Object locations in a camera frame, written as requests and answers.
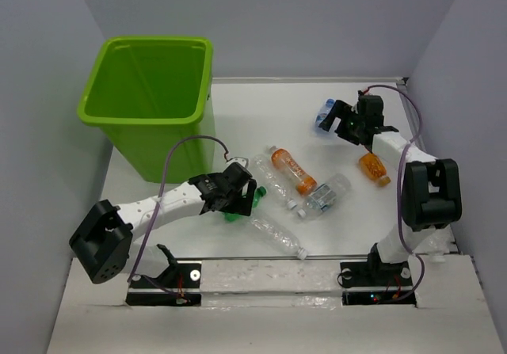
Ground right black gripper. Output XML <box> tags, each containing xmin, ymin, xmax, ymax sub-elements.
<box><xmin>319</xmin><ymin>99</ymin><xmax>365</xmax><ymax>145</ymax></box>

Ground green crushed plastic bottle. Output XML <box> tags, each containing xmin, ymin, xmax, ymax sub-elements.
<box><xmin>223</xmin><ymin>186</ymin><xmax>267</xmax><ymax>223</ymax></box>

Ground blue cap water bottle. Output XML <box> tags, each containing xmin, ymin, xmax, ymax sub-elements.
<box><xmin>314</xmin><ymin>99</ymin><xmax>335</xmax><ymax>136</ymax></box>

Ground clear bottle front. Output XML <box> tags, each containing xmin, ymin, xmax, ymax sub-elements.
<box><xmin>249</xmin><ymin>215</ymin><xmax>308</xmax><ymax>261</ymax></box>

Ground clear bottle blue label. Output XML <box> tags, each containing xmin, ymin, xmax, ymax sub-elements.
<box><xmin>296</xmin><ymin>173</ymin><xmax>352</xmax><ymax>219</ymax></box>

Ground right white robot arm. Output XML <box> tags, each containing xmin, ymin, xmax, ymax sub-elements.
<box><xmin>318</xmin><ymin>92</ymin><xmax>462</xmax><ymax>284</ymax></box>

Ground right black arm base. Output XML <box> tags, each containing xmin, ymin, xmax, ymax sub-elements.
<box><xmin>337</xmin><ymin>261</ymin><xmax>417</xmax><ymax>306</ymax></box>

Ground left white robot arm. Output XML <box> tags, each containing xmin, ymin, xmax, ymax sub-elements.
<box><xmin>69</xmin><ymin>160</ymin><xmax>257</xmax><ymax>287</ymax></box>

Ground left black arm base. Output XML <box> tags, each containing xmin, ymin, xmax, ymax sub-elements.
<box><xmin>125</xmin><ymin>244</ymin><xmax>202</xmax><ymax>307</ymax></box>

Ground green plastic bin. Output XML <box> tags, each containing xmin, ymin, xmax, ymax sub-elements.
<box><xmin>77</xmin><ymin>36</ymin><xmax>215</xmax><ymax>184</ymax></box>

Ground clear crushed bottle white cap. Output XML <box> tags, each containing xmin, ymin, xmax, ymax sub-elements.
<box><xmin>252</xmin><ymin>154</ymin><xmax>298</xmax><ymax>211</ymax></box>

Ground orange drink bottle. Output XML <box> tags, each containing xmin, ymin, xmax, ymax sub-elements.
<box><xmin>269</xmin><ymin>146</ymin><xmax>318</xmax><ymax>196</ymax></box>

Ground small orange bottle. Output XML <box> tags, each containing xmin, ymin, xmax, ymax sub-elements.
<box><xmin>358</xmin><ymin>153</ymin><xmax>391</xmax><ymax>187</ymax></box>

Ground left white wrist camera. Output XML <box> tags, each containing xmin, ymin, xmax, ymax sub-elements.
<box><xmin>227</xmin><ymin>157</ymin><xmax>249</xmax><ymax>168</ymax></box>

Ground clear bottle near right wall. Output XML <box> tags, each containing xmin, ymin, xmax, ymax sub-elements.
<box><xmin>425</xmin><ymin>226</ymin><xmax>455</xmax><ymax>263</ymax></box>

